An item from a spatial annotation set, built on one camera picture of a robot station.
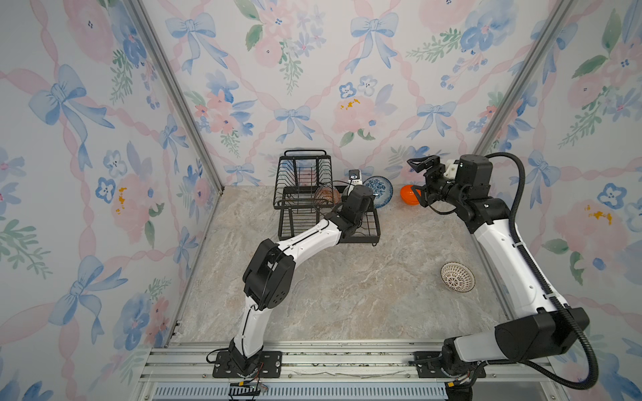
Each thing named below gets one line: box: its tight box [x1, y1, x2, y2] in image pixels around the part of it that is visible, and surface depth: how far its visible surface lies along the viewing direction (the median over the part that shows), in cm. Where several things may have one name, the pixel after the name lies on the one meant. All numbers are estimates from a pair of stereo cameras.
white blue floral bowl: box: [362, 175, 394, 209], surface depth 90 cm
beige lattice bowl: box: [440, 261, 476, 294], surface depth 92 cm
